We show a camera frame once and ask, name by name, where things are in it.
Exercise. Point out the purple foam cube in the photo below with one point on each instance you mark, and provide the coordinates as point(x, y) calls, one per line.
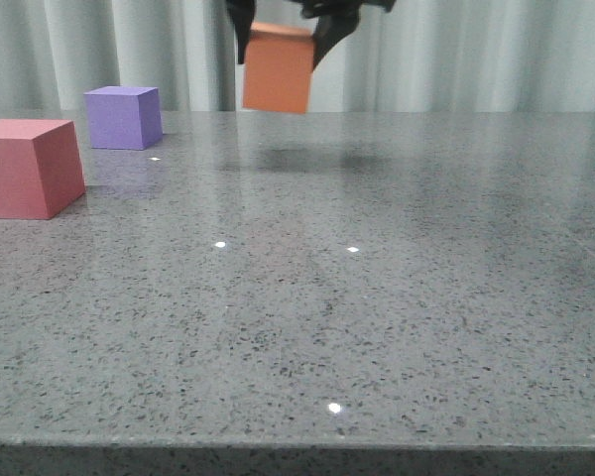
point(124, 117)

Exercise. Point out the red foam cube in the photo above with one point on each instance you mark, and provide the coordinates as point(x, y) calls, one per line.
point(40, 168)

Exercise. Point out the orange foam cube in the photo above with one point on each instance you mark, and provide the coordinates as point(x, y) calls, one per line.
point(278, 68)

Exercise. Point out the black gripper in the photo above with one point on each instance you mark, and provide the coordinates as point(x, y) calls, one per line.
point(338, 19)

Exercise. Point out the pale green curtain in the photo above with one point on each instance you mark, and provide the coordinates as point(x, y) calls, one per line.
point(475, 56)

